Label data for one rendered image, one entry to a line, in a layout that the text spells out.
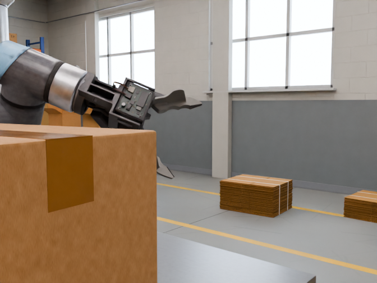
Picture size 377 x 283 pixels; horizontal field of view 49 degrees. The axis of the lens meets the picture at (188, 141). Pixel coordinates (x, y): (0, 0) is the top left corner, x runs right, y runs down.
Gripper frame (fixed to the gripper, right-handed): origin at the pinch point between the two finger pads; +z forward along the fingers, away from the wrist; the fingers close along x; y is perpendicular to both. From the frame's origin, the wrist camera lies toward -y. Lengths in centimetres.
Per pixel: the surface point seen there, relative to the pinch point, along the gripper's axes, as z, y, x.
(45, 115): -165, -485, 148
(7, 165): -14.3, 36.8, -21.9
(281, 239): 121, -270, 57
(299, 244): 132, -256, 55
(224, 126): 75, -499, 245
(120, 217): -5.3, 26.5, -20.8
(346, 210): 196, -313, 121
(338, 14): 140, -326, 365
